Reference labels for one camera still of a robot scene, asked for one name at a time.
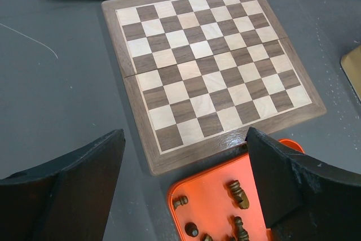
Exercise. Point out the dark pawn chess piece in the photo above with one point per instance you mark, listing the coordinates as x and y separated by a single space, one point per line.
180 201

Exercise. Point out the wooden chess board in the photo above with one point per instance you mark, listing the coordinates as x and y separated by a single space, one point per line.
199 73

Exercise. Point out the orange plastic tray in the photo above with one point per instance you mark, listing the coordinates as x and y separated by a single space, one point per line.
210 212

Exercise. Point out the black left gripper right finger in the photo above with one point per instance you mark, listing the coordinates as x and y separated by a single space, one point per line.
303 198

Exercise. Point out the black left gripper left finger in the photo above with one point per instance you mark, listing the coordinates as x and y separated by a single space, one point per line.
67 198

